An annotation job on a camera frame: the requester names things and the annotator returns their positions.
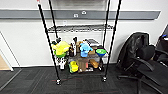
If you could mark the blue plush toy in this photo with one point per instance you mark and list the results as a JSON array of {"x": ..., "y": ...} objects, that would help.
[{"x": 85, "y": 49}]

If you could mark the black flat box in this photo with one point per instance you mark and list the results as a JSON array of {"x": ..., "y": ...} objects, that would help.
[{"x": 92, "y": 42}]

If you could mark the green bowl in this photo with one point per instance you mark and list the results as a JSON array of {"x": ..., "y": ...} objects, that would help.
[{"x": 101, "y": 52}]

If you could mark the orange brown toy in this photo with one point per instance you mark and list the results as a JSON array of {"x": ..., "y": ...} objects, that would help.
[{"x": 94, "y": 63}]

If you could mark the white bottle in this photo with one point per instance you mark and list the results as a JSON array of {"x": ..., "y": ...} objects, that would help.
[{"x": 62, "y": 64}]

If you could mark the black office chair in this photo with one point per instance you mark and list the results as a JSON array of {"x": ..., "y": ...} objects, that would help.
[{"x": 146, "y": 63}]

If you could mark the white wall socket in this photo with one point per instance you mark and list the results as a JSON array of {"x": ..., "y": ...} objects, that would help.
[
  {"x": 75, "y": 15},
  {"x": 84, "y": 12}
]

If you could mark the long grey wall band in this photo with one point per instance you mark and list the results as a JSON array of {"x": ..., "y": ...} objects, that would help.
[{"x": 33, "y": 14}]

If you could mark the white door frame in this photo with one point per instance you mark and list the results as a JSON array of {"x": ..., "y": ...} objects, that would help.
[{"x": 7, "y": 53}]

